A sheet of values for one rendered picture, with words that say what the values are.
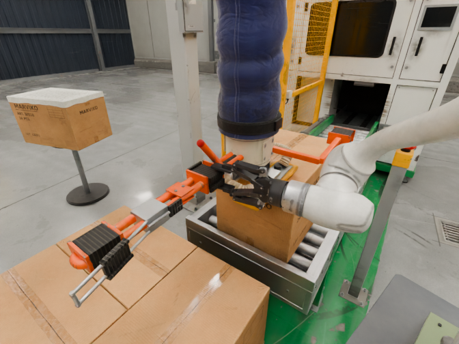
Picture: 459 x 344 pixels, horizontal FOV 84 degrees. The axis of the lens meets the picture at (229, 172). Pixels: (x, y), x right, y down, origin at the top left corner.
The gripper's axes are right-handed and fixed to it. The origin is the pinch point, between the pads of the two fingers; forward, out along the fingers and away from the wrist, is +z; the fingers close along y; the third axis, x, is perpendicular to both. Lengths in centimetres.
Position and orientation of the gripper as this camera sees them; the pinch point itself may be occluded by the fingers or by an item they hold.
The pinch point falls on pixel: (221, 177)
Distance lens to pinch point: 78.0
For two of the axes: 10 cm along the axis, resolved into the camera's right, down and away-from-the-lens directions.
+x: 4.9, -4.2, 7.6
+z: -8.7, -2.3, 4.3
